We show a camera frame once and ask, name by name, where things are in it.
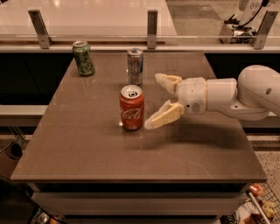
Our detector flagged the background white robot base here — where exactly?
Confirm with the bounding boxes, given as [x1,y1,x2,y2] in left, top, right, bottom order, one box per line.
[219,0,270,44]

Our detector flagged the right metal railing bracket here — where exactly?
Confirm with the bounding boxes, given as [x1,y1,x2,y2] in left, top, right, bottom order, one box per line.
[252,10,278,50]

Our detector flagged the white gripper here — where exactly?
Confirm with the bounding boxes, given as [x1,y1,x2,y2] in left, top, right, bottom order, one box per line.
[144,73,207,130]

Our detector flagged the middle metal railing bracket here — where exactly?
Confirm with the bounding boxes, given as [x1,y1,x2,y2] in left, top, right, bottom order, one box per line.
[147,10,158,49]

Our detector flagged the metal railing bracket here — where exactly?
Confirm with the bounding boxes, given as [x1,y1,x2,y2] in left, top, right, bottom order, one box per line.
[252,10,278,50]
[147,10,158,49]
[28,10,52,49]

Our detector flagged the wire basket with items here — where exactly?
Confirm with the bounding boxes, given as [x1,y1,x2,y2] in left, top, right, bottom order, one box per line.
[232,183,280,224]

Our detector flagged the silver energy drink can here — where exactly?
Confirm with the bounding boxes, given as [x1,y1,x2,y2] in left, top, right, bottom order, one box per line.
[127,48,144,87]

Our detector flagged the grey table drawer front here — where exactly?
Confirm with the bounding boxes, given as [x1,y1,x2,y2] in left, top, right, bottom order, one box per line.
[32,192,247,216]

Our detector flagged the green soda can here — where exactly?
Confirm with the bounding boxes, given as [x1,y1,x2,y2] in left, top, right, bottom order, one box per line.
[73,41,95,76]

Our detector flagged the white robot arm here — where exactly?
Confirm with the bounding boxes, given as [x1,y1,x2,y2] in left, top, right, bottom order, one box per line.
[144,65,280,130]

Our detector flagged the left metal railing bracket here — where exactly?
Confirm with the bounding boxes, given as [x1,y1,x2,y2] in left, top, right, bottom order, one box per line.
[28,10,52,49]

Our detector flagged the red coke can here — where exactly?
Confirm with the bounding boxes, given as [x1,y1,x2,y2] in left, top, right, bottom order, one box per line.
[119,85,144,130]

